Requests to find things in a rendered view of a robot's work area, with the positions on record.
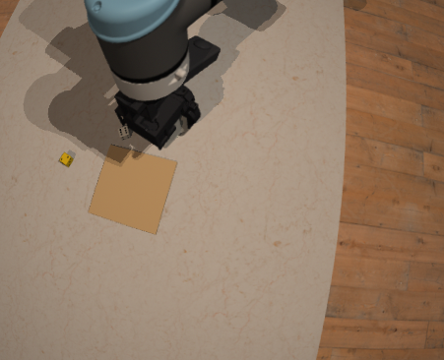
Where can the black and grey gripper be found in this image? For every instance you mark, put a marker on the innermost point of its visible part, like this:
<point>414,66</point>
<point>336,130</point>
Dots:
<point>160,116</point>

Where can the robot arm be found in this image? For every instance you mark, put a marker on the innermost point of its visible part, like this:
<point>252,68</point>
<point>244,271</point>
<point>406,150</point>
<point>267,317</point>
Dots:
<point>145,43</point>

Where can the orange flat mat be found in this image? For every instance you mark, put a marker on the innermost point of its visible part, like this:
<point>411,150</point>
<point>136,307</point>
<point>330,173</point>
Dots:
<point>132,188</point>

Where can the yellow die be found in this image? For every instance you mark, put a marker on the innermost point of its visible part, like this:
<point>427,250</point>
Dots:
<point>66,159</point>

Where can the white die with black pips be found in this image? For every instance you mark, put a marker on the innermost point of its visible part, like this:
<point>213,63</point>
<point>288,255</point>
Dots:
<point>124,133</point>

